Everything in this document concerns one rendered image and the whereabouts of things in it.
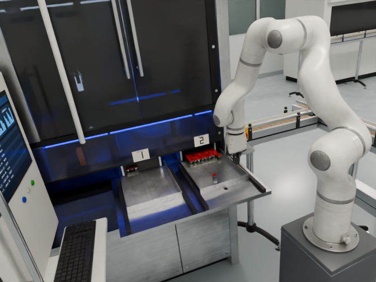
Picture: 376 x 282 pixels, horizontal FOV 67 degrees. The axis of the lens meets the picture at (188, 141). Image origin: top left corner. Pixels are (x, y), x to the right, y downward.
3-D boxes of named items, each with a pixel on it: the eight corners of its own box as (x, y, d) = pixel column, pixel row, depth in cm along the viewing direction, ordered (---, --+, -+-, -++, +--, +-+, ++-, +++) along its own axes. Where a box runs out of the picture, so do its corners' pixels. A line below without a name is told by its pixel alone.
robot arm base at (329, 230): (371, 240, 101) (380, 198, 93) (331, 261, 95) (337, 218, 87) (328, 211, 117) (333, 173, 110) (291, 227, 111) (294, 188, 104)
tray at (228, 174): (178, 163, 163) (178, 158, 162) (219, 153, 170) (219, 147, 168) (200, 195, 134) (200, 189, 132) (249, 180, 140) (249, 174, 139)
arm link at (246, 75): (237, 70, 101) (220, 133, 122) (267, 61, 109) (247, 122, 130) (221, 59, 106) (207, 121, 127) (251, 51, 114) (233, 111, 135)
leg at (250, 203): (243, 228, 223) (240, 140, 190) (253, 225, 225) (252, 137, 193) (248, 236, 215) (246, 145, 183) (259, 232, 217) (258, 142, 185)
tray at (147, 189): (120, 177, 157) (118, 172, 155) (164, 165, 163) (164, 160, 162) (127, 213, 127) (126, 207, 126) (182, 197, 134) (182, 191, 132)
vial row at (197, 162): (189, 167, 158) (188, 160, 156) (218, 159, 163) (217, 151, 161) (190, 169, 156) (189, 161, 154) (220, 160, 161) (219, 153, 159)
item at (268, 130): (228, 153, 176) (226, 130, 169) (217, 144, 189) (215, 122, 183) (318, 129, 193) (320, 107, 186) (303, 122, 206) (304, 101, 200)
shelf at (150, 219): (111, 182, 156) (110, 179, 156) (226, 152, 174) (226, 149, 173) (121, 241, 115) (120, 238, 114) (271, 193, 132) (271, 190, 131)
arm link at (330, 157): (362, 193, 97) (374, 129, 87) (332, 218, 88) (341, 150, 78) (328, 179, 106) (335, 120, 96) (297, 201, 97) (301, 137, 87)
